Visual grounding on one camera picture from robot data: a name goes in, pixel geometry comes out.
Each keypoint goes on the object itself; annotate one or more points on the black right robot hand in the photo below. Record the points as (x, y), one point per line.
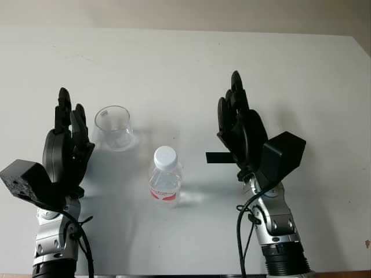
(249, 130)

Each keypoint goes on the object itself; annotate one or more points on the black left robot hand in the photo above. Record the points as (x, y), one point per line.
(58, 150)

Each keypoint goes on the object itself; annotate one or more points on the clear water bottle white cap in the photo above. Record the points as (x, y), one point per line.
(165, 179)

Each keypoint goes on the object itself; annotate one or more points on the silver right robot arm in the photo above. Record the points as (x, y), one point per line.
(284, 226)

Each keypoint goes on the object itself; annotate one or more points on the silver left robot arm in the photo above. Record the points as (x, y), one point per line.
(52, 240)

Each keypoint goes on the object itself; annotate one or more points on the clear plastic cup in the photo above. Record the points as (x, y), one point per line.
(114, 130)

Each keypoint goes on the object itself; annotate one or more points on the black tape mark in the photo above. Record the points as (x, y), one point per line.
(217, 157)

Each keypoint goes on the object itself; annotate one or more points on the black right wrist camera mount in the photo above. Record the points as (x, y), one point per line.
(282, 153)

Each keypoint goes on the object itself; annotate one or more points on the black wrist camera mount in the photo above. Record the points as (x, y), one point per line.
(26, 179)
(282, 153)

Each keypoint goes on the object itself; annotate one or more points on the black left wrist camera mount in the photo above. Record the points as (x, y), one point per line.
(26, 179)

